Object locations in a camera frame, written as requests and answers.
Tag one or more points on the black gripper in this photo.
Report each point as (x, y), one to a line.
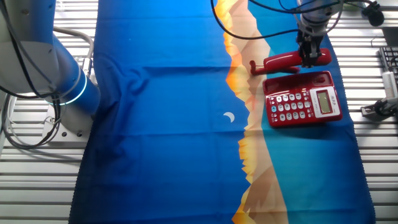
(311, 40)

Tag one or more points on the red telephone handset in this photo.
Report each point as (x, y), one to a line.
(280, 62)

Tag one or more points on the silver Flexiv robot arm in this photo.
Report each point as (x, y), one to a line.
(31, 62)

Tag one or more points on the red telephone base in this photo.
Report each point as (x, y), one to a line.
(298, 84)

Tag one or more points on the green object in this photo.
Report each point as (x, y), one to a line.
(353, 7)

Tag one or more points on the black computer keyboard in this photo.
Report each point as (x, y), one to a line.
(390, 57)

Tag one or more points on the black box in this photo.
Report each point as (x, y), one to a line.
(391, 37)

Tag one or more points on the grey flat device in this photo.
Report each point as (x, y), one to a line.
(391, 3)

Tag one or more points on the blue landscape print cloth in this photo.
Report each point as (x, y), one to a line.
(171, 140)

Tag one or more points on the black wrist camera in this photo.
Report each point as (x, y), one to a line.
(374, 15)

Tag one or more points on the black camera clamp mount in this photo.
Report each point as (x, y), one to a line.
(381, 109)

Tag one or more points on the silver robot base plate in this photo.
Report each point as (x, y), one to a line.
(68, 137)

